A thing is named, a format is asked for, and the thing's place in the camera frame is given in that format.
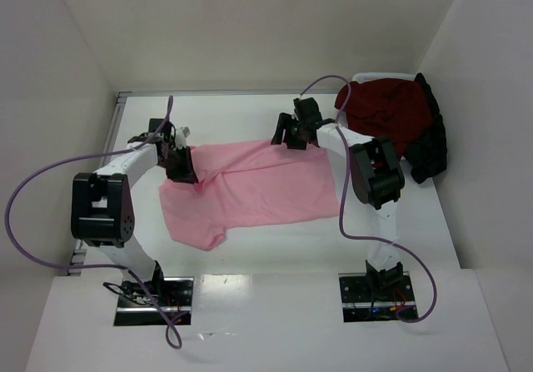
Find pink t-shirt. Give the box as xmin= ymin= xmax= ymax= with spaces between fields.
xmin=159 ymin=140 xmax=340 ymax=250

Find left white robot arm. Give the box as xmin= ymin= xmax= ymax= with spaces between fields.
xmin=71 ymin=118 xmax=198 ymax=297

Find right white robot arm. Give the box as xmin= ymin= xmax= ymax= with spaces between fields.
xmin=271 ymin=97 xmax=405 ymax=299

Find white laundry basket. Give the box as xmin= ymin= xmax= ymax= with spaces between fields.
xmin=352 ymin=72 xmax=416 ymax=83

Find dark red t-shirt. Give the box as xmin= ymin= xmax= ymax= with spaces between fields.
xmin=335 ymin=78 xmax=432 ymax=158

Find black t-shirt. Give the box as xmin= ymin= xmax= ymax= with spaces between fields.
xmin=404 ymin=72 xmax=447 ymax=184

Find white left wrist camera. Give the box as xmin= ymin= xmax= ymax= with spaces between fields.
xmin=174 ymin=126 xmax=191 ymax=150

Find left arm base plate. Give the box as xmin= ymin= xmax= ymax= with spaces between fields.
xmin=102 ymin=277 xmax=194 ymax=327

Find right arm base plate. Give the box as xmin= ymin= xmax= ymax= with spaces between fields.
xmin=338 ymin=273 xmax=419 ymax=323

